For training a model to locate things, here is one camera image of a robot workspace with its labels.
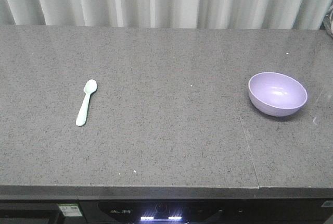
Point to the light green plastic spoon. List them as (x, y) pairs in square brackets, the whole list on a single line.
[(89, 88)]

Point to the purple plastic bowl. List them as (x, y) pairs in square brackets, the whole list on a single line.
[(276, 94)]

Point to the white pleated curtain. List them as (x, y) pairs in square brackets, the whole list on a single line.
[(215, 14)]

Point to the black disinfection cabinet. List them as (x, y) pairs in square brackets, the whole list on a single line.
[(313, 210)]

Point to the white rice cooker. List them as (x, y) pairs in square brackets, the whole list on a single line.
[(328, 22)]

